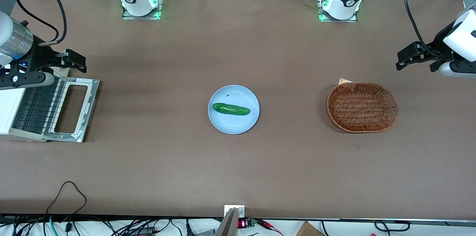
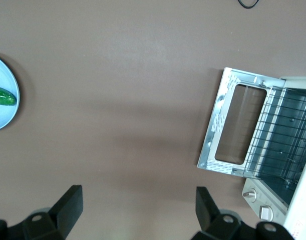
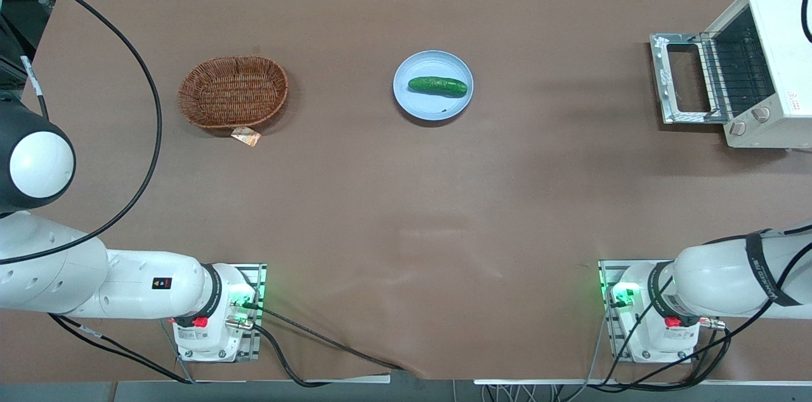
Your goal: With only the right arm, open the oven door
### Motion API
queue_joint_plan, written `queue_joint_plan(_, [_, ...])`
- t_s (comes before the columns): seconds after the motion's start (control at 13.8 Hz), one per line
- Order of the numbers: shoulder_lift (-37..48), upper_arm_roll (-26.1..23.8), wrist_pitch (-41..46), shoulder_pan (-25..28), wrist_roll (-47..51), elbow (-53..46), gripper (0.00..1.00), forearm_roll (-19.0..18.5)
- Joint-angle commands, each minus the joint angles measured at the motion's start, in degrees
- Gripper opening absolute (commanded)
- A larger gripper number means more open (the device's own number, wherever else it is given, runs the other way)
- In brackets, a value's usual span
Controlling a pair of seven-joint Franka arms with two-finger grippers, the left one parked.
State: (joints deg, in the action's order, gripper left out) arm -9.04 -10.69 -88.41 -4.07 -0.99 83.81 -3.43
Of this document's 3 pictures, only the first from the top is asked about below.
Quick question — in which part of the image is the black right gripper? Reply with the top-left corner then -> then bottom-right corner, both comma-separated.
15,42 -> 87,77

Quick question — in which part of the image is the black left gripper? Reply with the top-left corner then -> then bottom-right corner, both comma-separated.
396,20 -> 463,73

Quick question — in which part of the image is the brown oval wicker basket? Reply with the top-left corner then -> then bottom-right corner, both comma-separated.
327,82 -> 399,133

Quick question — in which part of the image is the green cucumber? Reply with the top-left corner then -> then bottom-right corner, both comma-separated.
212,103 -> 251,116

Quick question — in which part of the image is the light blue round plate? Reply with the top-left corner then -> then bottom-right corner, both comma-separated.
208,85 -> 260,134

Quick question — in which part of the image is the brown cardboard box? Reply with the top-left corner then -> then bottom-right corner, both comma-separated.
296,221 -> 325,236

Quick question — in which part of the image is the red alligator clip lead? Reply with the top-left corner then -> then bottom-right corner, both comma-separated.
257,219 -> 284,236

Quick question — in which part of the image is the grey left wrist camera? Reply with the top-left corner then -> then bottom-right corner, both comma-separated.
439,60 -> 476,79

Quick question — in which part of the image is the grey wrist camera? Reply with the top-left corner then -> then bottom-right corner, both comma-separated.
0,72 -> 55,90
439,60 -> 476,79

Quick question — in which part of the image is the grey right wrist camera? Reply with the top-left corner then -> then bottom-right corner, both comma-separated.
0,72 -> 55,90

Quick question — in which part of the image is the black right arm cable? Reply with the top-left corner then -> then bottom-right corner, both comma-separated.
16,0 -> 68,47

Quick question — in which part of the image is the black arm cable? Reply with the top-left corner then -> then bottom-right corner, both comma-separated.
16,0 -> 68,47
404,0 -> 445,60

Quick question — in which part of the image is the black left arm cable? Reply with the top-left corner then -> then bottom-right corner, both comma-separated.
404,0 -> 445,60

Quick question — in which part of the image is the oven wire rack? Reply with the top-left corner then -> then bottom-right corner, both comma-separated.
13,86 -> 67,134

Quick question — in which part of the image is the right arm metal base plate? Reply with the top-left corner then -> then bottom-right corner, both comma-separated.
122,0 -> 165,20

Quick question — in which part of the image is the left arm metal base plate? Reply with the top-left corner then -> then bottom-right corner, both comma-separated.
317,0 -> 358,23

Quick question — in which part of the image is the black looped table cable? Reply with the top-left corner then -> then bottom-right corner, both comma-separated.
46,181 -> 87,217

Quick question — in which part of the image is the black coiled cable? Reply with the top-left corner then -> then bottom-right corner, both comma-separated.
374,220 -> 411,232

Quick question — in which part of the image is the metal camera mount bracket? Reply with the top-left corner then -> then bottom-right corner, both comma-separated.
216,205 -> 246,236

